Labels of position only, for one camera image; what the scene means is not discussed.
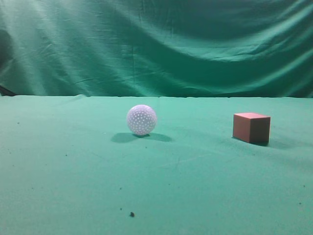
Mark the red cube block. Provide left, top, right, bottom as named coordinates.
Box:
left=233, top=112, right=271, bottom=143

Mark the white dimpled ball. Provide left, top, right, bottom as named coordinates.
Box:
left=126, top=104, right=157, bottom=136

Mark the green backdrop cloth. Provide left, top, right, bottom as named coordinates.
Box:
left=0, top=0, right=313, bottom=98

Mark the green table cloth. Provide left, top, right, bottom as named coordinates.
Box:
left=0, top=95, right=313, bottom=235

